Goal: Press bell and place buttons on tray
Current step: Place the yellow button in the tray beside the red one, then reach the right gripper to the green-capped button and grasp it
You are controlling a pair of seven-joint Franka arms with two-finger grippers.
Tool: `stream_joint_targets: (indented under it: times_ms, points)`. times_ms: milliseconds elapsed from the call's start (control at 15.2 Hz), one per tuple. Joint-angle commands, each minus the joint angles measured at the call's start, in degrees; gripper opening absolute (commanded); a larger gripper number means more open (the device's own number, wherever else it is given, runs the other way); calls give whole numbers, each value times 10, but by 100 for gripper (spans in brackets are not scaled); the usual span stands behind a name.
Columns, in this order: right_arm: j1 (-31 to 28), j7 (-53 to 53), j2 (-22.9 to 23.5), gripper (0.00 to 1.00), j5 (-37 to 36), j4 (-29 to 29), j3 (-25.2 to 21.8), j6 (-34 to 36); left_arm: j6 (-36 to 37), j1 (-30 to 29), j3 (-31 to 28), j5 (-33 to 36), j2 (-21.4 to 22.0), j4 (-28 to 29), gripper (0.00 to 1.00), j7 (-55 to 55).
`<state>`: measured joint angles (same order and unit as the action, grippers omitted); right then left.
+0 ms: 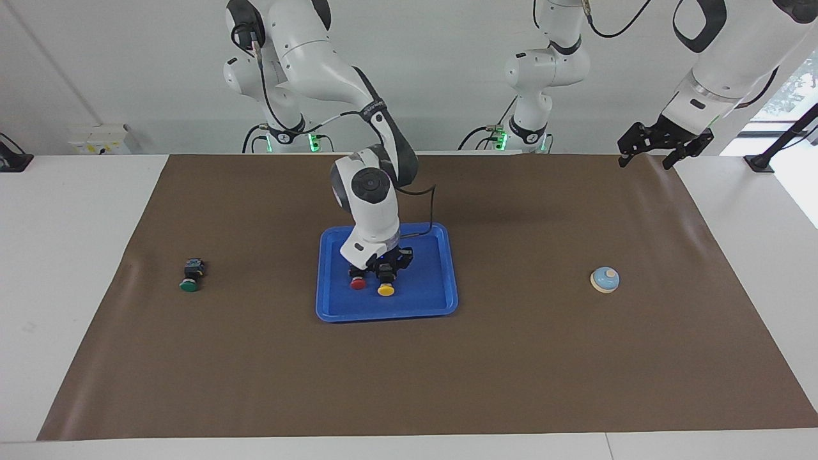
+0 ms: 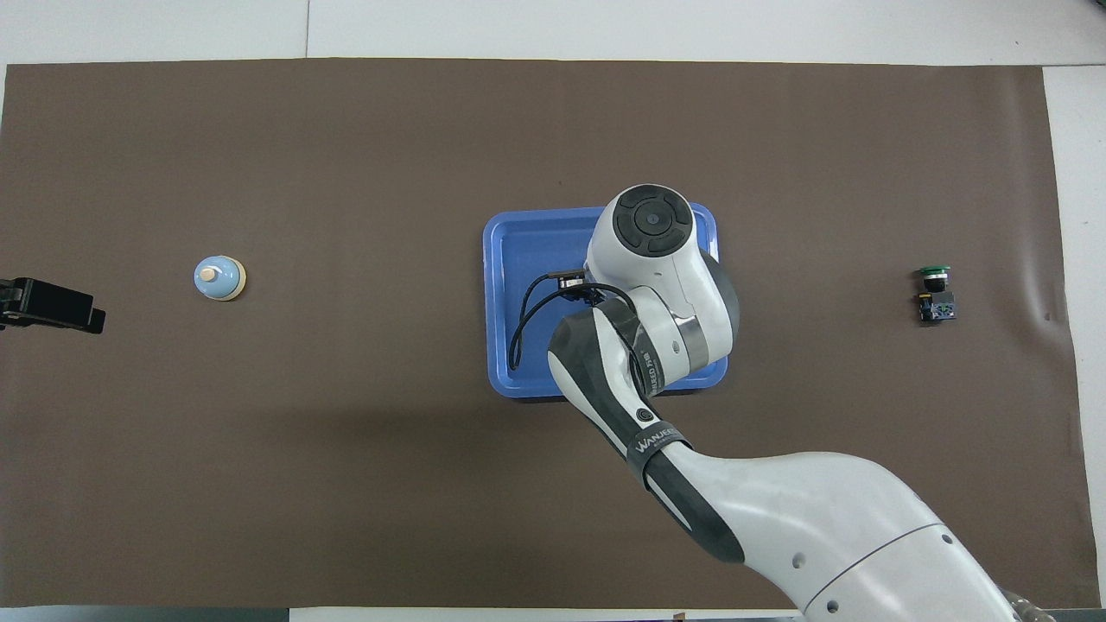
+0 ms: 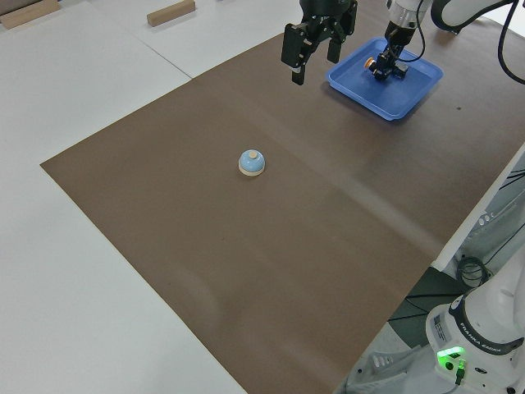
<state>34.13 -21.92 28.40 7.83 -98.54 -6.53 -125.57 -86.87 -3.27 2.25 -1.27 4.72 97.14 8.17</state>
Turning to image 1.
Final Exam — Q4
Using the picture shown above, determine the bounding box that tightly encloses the small black table clamp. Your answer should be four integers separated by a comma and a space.
0, 132, 34, 173

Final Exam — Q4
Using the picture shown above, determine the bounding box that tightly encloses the green push button switch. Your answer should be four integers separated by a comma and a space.
179, 258, 205, 293

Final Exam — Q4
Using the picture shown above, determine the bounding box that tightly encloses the black left arm base cable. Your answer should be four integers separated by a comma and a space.
458, 96, 520, 151

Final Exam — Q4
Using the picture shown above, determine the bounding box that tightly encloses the white wall outlet box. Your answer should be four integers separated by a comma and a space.
69, 125, 132, 155

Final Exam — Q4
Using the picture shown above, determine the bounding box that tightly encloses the black clamp with slanted rod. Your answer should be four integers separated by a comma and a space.
743, 102, 818, 173

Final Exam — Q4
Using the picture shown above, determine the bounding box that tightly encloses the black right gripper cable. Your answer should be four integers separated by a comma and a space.
246, 26, 437, 240

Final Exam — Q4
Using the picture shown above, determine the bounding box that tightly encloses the blue plastic tray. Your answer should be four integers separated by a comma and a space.
315, 222, 459, 323

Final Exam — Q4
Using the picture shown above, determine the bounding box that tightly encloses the black arm base cable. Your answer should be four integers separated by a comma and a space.
242, 123, 269, 154
458, 96, 520, 151

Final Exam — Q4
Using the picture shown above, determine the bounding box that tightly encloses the brown table mat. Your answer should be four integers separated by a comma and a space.
37, 153, 818, 441

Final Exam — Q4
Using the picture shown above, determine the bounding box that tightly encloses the light blue call bell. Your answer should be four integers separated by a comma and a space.
589, 266, 621, 294

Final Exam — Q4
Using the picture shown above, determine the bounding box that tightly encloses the black right arm base cable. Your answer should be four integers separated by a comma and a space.
242, 123, 269, 154

